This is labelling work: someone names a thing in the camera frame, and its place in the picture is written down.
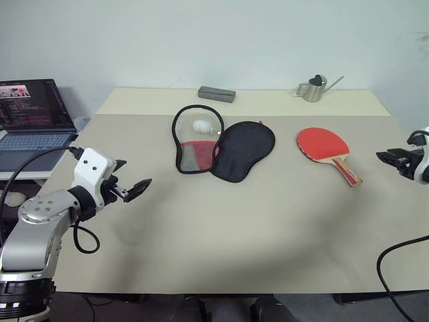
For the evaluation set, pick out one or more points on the dark rounded shape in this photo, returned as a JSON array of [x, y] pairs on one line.
[[268, 310]]

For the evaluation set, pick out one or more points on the open grey laptop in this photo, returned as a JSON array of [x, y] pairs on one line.
[[30, 104]]

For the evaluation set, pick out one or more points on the black table base bar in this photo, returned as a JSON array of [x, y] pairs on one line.
[[362, 298]]

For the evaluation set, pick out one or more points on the white shoe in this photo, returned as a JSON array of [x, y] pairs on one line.
[[13, 198]]

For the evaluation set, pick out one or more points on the red and black paddle case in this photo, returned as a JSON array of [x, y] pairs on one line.
[[244, 151]]

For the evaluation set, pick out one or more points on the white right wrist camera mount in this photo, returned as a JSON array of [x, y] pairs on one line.
[[423, 167]]

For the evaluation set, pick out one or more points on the grey rectangular box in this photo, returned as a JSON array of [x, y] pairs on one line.
[[216, 94]]

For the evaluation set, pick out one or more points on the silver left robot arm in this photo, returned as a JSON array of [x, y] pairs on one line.
[[30, 234]]

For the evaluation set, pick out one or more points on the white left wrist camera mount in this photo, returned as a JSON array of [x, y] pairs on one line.
[[90, 167]]

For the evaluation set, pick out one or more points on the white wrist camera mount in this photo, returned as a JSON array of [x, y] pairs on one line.
[[423, 167], [90, 167]]

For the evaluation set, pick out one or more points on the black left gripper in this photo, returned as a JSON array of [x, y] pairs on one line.
[[112, 191]]

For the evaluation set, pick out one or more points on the silver metal watering can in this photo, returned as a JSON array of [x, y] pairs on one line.
[[315, 92]]

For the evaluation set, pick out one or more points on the red table tennis paddle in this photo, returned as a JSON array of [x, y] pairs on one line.
[[321, 142]]

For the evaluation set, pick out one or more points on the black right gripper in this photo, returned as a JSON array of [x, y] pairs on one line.
[[409, 164]]

